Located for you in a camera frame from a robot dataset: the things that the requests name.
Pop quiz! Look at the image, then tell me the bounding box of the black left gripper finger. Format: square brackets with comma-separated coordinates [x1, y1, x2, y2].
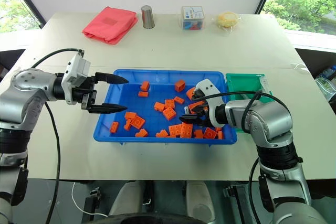
[87, 103, 129, 115]
[94, 72, 130, 86]

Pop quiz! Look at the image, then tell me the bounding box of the clear plastic box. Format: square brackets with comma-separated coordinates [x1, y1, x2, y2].
[180, 5, 206, 31]

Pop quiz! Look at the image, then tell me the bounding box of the green plastic bin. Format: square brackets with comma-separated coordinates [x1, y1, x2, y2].
[225, 72, 274, 134]

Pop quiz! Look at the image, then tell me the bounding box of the light grey rounded shape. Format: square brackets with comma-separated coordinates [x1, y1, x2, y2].
[108, 180, 144, 217]
[186, 180, 216, 223]

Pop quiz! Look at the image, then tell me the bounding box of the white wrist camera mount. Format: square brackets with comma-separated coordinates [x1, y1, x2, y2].
[195, 79, 229, 129]
[61, 52, 91, 104]

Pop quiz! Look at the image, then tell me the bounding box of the grey metal cup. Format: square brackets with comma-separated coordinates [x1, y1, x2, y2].
[141, 5, 156, 29]

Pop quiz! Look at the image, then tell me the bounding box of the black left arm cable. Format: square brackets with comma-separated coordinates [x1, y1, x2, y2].
[30, 47, 86, 224]

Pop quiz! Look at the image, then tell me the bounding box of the pink folded cloth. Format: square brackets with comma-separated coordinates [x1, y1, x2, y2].
[81, 6, 139, 47]

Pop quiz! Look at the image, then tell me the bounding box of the white floor cable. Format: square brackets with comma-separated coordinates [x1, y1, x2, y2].
[71, 181, 109, 218]

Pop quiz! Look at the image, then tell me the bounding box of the blue plastic bin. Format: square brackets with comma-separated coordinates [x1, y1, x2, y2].
[93, 69, 238, 146]

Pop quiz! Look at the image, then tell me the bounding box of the bag of plastic bottles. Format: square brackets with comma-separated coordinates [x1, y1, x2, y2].
[314, 67, 336, 102]

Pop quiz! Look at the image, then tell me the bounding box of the wrapped yellow bun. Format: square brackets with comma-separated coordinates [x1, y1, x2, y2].
[212, 11, 242, 35]

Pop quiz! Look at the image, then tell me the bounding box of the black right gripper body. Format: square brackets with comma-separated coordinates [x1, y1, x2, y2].
[193, 89, 212, 127]

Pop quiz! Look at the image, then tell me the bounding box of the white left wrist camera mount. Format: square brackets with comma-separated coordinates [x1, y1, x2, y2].
[61, 52, 91, 104]

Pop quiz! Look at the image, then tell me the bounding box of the white label on bin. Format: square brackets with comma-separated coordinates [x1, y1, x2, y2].
[258, 75, 271, 95]

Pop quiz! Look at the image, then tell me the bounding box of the black table clamp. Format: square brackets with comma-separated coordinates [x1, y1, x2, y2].
[83, 187, 102, 222]
[222, 184, 250, 209]

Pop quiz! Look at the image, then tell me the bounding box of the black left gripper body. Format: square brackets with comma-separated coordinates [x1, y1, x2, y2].
[70, 76, 98, 111]

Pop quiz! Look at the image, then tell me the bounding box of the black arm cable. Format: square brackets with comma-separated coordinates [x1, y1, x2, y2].
[206, 90, 289, 224]
[30, 47, 86, 224]

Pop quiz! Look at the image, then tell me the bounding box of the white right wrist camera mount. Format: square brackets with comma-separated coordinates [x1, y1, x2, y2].
[195, 79, 229, 129]

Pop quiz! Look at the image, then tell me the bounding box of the orange arch toy brick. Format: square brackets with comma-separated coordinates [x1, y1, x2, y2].
[185, 87, 196, 102]

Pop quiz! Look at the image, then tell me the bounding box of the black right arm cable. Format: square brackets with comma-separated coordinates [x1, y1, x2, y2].
[206, 90, 289, 224]

